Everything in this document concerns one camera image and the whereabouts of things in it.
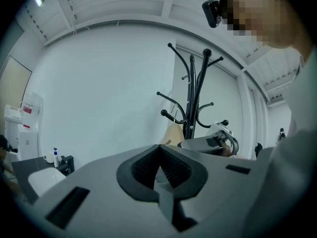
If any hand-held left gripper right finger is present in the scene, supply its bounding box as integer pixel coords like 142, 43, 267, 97
159, 144, 209, 200

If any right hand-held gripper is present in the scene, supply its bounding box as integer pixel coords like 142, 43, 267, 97
180, 121, 240, 158

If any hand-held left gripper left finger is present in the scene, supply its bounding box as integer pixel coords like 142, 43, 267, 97
116, 144, 161, 203

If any wooden clothes hanger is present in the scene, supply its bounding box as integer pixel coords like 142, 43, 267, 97
159, 103, 186, 148

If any person's right hand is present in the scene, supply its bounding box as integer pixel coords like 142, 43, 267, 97
221, 144, 235, 158

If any black coat rack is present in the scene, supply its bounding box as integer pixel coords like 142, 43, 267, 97
156, 42, 230, 140

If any narrow window blind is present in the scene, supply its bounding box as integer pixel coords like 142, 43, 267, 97
247, 88, 256, 160

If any black faucet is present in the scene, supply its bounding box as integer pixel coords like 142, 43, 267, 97
60, 155, 75, 175

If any white spray bottle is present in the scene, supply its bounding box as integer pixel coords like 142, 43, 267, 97
53, 147, 60, 169

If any white sink basin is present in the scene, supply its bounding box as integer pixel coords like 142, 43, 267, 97
27, 167, 67, 198

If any person's white shirt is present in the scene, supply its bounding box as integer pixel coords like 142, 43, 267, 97
255, 55, 317, 238

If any dark-topped wooden sink cabinet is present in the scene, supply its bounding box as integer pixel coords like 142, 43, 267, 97
10, 155, 75, 205

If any white appliance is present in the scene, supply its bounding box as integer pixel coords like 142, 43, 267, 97
3, 104, 41, 162

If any white panel with red label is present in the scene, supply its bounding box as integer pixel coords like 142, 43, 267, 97
20, 91, 44, 131

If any person's head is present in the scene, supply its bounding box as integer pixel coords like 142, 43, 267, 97
219, 0, 316, 64

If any beige door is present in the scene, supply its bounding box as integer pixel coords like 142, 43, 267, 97
0, 55, 33, 120

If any black head-worn camera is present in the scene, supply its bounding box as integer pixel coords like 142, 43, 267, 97
201, 0, 223, 29

